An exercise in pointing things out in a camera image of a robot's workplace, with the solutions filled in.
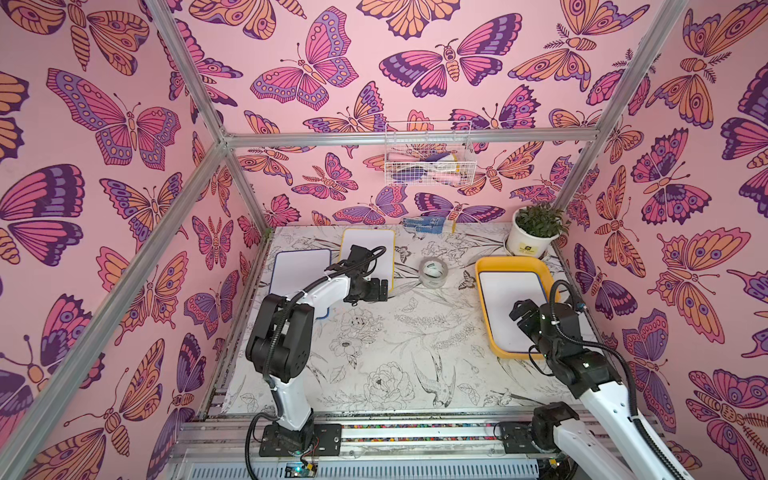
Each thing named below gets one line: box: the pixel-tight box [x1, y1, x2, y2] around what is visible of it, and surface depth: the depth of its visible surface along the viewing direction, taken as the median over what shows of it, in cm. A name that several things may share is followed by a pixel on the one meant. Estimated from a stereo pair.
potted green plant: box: [507, 202, 571, 258], surface depth 102 cm
